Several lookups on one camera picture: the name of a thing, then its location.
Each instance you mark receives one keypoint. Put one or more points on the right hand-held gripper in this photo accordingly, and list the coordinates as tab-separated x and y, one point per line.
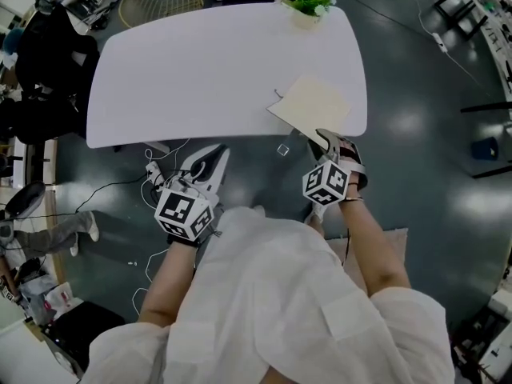
326	182

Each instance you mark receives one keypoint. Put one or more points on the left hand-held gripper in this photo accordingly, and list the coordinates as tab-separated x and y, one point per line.
180	211

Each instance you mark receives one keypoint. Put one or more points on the beige paper sheet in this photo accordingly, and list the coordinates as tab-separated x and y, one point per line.
314	104

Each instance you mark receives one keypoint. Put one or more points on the person's right forearm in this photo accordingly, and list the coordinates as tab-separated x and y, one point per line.
370	246

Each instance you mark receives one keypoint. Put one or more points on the person's left forearm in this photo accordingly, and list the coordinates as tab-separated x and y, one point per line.
168	286

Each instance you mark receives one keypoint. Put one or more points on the person's right hand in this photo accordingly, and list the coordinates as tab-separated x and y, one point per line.
350	153

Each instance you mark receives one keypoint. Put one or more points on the small clear plastic block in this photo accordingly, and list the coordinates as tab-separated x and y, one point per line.
283	150

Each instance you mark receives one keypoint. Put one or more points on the white power strip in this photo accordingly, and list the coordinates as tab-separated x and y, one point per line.
153	172
440	42

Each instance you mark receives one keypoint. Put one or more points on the potted plant with white flowers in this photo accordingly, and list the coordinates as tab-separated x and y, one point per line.
308	4

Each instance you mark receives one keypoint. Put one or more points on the person's white shirt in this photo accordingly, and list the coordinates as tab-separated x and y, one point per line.
272	294

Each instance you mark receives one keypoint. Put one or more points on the blue-green waste bin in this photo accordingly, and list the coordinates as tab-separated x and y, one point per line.
485	149

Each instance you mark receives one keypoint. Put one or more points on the black square stool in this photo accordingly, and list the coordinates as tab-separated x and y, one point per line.
460	12

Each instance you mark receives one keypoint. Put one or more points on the black chair with dark jacket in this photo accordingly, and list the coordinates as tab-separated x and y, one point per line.
52	66

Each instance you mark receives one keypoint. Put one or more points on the black box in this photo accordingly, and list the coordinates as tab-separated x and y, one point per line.
84	330

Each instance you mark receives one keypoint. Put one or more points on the white plastic bag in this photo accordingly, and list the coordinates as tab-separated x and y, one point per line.
46	296

